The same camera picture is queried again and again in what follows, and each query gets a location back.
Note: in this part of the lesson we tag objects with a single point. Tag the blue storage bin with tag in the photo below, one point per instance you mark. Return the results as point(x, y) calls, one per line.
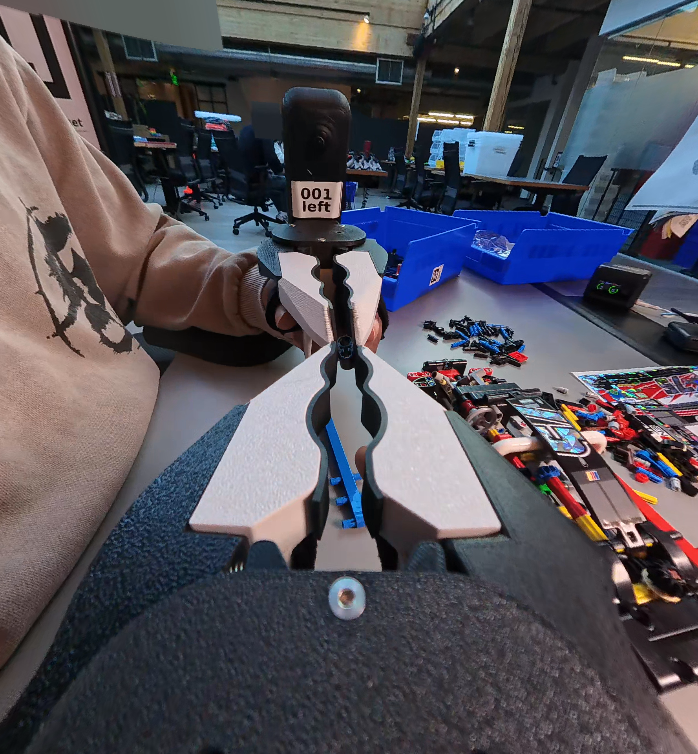
point(425, 259)

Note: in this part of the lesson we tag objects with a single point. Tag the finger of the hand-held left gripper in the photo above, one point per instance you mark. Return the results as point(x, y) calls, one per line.
point(365, 283)
point(302, 288)

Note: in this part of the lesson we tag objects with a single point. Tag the person's left hand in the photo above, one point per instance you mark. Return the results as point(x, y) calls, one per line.
point(293, 330)

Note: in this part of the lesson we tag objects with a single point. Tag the wooden workbench with parts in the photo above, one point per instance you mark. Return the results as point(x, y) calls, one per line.
point(366, 168)

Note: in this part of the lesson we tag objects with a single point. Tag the pile of black blue pins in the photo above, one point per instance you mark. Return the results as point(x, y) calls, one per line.
point(481, 341)

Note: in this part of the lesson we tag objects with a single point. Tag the lego instruction booklet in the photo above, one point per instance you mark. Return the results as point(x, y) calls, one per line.
point(690, 171)

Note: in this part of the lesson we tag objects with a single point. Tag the black mesh office chair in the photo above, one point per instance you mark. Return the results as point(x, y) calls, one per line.
point(581, 182)

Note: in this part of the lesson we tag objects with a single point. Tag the white plastic storage box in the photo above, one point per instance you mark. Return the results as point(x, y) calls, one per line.
point(493, 153)

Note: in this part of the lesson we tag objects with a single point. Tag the black device with green display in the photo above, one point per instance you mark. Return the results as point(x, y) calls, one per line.
point(617, 287)

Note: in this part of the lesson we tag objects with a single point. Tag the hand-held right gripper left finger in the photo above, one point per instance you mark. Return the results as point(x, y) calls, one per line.
point(260, 471)

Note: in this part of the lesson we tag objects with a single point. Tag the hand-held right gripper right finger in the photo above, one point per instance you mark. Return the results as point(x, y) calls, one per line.
point(425, 471)

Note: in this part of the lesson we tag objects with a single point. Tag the shiny sticker sheet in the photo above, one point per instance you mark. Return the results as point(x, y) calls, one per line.
point(684, 412)

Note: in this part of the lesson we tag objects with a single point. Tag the black lego pin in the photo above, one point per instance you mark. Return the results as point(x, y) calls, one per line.
point(344, 348)

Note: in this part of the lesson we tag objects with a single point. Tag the clear bag of lego parts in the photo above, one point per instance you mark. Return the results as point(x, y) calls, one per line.
point(493, 242)

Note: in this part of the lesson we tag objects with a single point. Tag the pile of mixed lego pieces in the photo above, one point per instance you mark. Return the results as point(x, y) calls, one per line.
point(637, 447)

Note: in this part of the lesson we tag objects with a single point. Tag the long wooden desk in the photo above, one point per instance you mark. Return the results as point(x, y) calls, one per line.
point(520, 182)

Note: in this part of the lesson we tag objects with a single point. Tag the person's right hand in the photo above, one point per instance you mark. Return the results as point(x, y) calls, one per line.
point(361, 459)

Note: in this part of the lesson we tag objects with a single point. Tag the row of black office chairs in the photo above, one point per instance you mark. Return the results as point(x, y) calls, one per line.
point(207, 171)

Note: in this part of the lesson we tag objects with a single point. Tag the partly built lego car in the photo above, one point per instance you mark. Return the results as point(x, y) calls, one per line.
point(590, 500)

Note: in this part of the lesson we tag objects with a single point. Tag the black framed marker sign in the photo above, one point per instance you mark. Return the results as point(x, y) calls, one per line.
point(78, 88)

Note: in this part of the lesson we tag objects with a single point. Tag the red and black lego parts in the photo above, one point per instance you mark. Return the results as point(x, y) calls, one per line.
point(394, 265)

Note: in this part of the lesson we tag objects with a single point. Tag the long blue lego beam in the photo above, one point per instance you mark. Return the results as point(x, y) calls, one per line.
point(346, 465)

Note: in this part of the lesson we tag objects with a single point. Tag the person's left forearm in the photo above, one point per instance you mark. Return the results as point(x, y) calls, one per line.
point(196, 277)

